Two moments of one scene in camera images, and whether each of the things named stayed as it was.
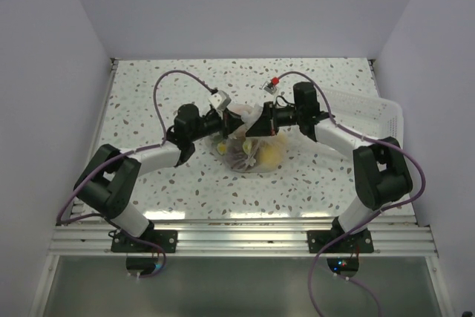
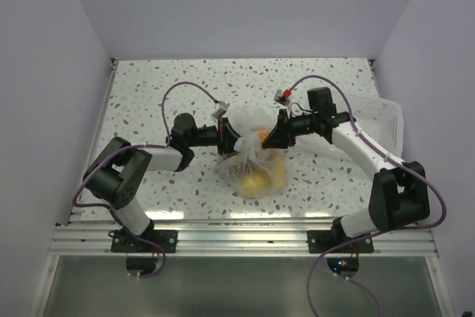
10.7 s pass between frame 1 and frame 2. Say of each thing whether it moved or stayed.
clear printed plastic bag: moved
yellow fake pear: moved
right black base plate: stayed
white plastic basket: stayed
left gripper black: moved
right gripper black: moved
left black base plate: stayed
